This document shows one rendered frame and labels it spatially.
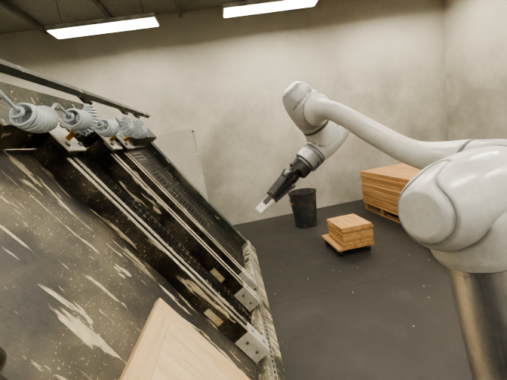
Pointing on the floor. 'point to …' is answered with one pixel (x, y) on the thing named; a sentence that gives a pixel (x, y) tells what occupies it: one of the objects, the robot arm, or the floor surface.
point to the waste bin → (304, 206)
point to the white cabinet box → (183, 154)
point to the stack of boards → (385, 188)
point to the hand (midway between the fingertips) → (265, 204)
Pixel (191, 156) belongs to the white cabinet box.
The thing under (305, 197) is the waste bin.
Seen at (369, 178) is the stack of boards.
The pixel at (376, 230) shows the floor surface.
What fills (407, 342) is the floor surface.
